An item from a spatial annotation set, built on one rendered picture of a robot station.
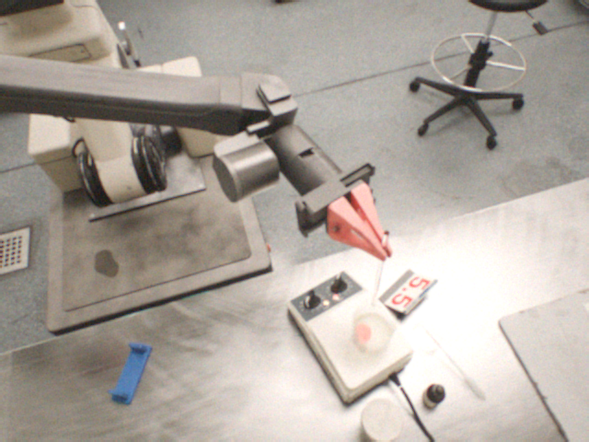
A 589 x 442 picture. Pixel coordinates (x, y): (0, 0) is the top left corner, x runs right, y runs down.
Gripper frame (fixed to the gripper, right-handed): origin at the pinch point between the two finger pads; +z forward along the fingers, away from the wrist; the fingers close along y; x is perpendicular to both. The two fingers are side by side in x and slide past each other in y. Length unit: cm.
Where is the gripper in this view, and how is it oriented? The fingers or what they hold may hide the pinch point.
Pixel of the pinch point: (383, 251)
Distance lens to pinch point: 46.4
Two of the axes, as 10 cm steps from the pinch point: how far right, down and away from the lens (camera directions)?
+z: 5.5, 6.8, -4.8
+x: 0.9, 5.3, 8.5
